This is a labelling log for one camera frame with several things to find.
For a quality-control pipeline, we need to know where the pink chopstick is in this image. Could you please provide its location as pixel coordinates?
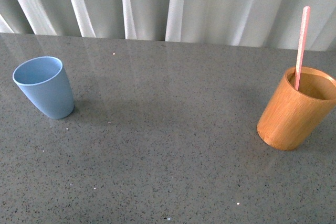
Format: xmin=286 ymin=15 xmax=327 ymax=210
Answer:
xmin=294 ymin=6 xmax=310 ymax=90

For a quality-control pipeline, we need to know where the round bamboo holder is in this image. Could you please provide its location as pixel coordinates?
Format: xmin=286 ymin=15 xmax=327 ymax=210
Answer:
xmin=257 ymin=67 xmax=335 ymax=151

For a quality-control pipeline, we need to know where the blue plastic cup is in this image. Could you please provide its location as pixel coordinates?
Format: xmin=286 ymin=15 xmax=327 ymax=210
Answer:
xmin=12 ymin=56 xmax=75 ymax=119

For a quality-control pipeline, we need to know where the white pleated curtain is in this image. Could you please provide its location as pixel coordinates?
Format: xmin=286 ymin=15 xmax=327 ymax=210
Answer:
xmin=1 ymin=0 xmax=335 ymax=51

